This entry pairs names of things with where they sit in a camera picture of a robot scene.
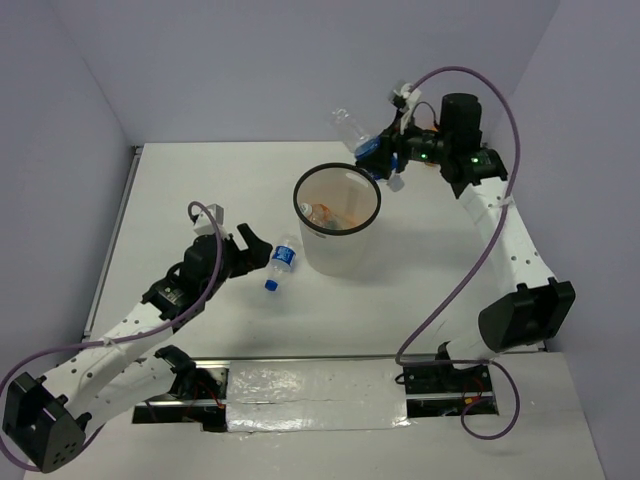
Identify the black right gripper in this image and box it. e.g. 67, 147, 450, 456
356, 109, 453, 180

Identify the blue cap pepsi water bottle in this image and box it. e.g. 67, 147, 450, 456
264, 234, 301, 292

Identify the blue label white cap bottle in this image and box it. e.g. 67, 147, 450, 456
330, 108, 405, 192

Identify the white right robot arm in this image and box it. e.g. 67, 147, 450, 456
355, 91, 576, 391

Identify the white bin with black rim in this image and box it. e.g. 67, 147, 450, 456
293, 163, 382, 276

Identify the silver foil tape panel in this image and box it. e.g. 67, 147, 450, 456
226, 359, 410, 433

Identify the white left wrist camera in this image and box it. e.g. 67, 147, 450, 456
191, 204, 231, 240

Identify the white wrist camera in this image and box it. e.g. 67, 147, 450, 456
389, 80, 422, 135
191, 204, 231, 240

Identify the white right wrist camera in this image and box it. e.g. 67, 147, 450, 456
389, 80, 422, 135

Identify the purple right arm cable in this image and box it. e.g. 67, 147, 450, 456
395, 66, 522, 441

